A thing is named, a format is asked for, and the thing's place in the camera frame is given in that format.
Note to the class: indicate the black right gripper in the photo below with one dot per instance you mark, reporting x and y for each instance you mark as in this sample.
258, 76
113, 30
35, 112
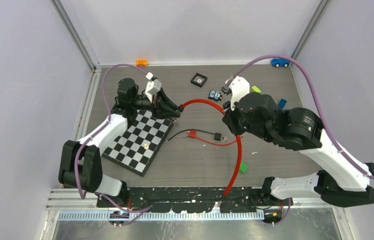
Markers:
228, 118

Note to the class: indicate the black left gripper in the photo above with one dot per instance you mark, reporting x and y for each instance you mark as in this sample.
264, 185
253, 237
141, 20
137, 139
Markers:
161, 107

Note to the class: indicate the small black cable padlock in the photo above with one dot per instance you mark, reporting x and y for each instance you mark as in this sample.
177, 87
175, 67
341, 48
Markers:
216, 136

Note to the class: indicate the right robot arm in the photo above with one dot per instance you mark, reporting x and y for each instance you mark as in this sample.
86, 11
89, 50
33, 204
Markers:
299, 129

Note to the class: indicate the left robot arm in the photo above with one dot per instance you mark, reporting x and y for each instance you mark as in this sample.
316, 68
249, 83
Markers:
81, 160

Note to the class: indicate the blue owl toy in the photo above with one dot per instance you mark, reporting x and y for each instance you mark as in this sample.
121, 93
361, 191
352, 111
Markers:
215, 95

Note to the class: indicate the lime green block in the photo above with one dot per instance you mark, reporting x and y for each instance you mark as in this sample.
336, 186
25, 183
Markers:
256, 89

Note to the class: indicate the black square framed box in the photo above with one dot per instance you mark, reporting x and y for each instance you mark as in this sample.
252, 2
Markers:
199, 80

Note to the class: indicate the dark green cube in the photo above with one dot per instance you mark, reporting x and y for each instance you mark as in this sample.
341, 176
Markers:
243, 167

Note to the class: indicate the black white checkerboard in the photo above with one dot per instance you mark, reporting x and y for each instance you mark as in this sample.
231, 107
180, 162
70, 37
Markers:
127, 150

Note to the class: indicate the blue lego brick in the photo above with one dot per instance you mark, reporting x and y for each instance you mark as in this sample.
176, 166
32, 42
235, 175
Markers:
282, 103

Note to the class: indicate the orange toy car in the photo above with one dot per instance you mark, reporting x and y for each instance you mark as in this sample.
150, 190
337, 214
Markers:
141, 62

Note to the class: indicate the blue toy car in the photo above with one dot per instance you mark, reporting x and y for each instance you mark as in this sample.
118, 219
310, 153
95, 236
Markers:
280, 62

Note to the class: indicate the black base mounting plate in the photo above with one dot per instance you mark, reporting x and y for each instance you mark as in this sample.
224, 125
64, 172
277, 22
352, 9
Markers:
240, 199

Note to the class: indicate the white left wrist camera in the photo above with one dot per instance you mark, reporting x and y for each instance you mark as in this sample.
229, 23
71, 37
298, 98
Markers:
152, 88

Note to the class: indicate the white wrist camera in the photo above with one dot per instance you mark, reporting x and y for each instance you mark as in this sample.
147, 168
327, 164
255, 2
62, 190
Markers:
239, 88
152, 88

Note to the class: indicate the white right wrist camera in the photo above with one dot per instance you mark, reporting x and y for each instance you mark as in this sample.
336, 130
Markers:
239, 88

